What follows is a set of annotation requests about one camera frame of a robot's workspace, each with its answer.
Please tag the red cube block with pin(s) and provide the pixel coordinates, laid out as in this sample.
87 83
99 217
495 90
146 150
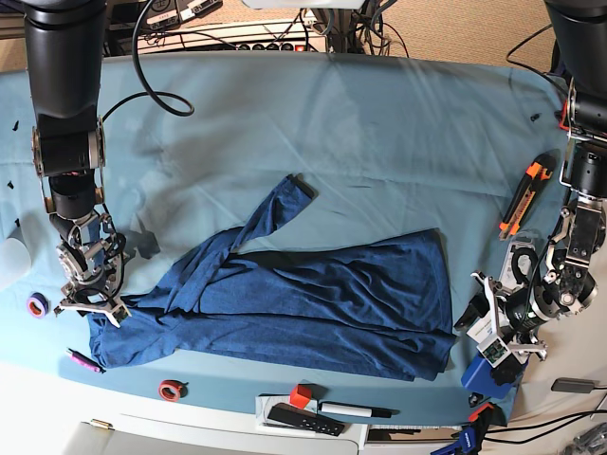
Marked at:
300 396

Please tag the white book under remote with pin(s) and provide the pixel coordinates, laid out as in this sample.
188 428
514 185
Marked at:
265 401

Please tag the white power strip red switch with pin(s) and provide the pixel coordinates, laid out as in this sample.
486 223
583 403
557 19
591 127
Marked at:
284 46

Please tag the red tape roll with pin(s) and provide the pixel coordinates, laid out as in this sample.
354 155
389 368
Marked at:
172 390

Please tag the blue box black knob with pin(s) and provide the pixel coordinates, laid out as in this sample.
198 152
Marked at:
481 377

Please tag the orange black clamp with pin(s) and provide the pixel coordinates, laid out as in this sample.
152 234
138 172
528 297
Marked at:
480 410
564 117

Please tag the orange black lower clamp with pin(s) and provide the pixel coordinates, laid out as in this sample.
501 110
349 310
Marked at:
480 410

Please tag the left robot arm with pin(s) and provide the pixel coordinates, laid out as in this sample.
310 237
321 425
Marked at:
556 282

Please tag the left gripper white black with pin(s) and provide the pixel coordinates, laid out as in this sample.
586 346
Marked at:
490 306

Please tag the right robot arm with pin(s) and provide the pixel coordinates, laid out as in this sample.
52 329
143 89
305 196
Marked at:
64 45

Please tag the black foot pedal start label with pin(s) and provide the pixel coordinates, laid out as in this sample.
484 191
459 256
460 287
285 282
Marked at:
162 13

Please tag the white paper roll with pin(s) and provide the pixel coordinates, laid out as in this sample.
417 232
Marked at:
15 262

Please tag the black remote control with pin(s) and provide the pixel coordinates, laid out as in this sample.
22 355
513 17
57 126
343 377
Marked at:
305 420

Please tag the orange black utility knife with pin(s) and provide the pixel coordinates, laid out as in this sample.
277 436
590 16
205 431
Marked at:
534 179

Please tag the dark blue t-shirt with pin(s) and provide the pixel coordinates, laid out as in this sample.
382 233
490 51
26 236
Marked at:
381 310

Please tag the light blue table cloth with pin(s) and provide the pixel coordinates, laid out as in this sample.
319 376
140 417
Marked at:
389 145

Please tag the blue black clamp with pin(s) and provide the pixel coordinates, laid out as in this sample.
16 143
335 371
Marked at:
469 441

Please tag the purple tape roll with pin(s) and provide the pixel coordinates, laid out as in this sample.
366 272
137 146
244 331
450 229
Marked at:
37 305

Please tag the white paper card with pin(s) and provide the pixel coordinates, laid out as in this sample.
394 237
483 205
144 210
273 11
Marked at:
479 331

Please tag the white black marker pen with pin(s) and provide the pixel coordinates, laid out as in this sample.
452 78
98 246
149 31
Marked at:
356 411

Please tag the pink marker pen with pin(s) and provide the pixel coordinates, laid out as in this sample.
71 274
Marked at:
84 361

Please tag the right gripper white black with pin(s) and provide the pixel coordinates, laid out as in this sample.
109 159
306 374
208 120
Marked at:
115 311

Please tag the grey adapter box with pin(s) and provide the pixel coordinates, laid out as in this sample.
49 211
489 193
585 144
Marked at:
573 385

